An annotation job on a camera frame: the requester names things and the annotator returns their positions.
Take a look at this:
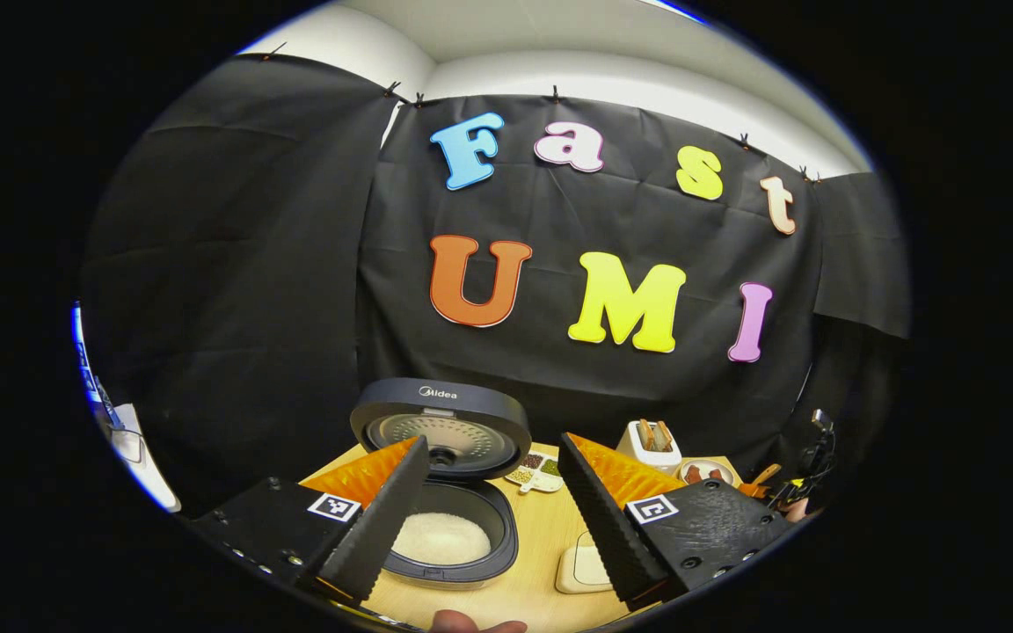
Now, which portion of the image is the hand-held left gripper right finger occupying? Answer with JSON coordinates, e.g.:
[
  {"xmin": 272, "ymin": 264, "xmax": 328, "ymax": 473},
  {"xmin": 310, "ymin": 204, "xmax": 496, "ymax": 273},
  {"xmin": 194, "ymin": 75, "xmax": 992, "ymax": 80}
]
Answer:
[{"xmin": 558, "ymin": 432, "xmax": 798, "ymax": 612}]

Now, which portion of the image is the dark grey rice cooker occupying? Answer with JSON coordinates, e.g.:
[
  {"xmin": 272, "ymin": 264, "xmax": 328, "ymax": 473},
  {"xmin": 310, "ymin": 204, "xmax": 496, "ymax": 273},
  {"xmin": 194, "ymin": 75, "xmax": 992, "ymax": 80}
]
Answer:
[{"xmin": 350, "ymin": 378, "xmax": 532, "ymax": 591}]

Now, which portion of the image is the white rice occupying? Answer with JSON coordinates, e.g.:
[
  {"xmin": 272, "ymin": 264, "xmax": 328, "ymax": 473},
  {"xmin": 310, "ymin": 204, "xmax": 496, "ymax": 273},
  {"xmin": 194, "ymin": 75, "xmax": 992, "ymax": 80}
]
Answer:
[{"xmin": 390, "ymin": 513, "xmax": 492, "ymax": 565}]

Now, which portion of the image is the white toaster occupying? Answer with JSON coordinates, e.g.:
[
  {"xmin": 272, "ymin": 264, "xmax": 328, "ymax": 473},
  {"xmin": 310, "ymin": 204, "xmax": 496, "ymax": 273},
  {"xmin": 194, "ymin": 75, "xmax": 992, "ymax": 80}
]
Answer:
[{"xmin": 616, "ymin": 419, "xmax": 683, "ymax": 477}]

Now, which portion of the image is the clear glass dish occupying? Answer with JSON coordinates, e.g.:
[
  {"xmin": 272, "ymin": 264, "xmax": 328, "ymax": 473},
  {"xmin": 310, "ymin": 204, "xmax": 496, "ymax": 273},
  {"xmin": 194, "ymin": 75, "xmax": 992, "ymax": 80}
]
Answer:
[{"xmin": 555, "ymin": 530, "xmax": 615, "ymax": 595}]

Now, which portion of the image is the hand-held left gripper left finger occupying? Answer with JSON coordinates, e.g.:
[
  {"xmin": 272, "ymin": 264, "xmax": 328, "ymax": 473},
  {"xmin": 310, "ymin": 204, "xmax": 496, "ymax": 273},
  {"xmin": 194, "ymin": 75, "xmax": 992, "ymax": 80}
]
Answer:
[{"xmin": 190, "ymin": 435, "xmax": 431, "ymax": 608}]

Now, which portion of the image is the white round plate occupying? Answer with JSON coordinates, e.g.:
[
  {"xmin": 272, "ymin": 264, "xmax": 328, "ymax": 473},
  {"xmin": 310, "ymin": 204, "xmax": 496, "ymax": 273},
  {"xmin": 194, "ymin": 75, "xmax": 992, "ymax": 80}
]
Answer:
[{"xmin": 678, "ymin": 458, "xmax": 736, "ymax": 487}]

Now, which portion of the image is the black backdrop cloth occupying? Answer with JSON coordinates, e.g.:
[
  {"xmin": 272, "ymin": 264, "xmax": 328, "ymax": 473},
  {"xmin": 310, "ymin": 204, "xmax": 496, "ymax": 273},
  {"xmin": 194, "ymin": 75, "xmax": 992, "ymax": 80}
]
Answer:
[{"xmin": 80, "ymin": 53, "xmax": 912, "ymax": 520}]

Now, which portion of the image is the white sectioned seasoning dish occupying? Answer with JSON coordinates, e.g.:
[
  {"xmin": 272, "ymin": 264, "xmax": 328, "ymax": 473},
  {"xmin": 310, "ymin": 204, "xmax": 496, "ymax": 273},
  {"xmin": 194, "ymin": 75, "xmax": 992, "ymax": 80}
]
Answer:
[{"xmin": 505, "ymin": 450, "xmax": 565, "ymax": 494}]

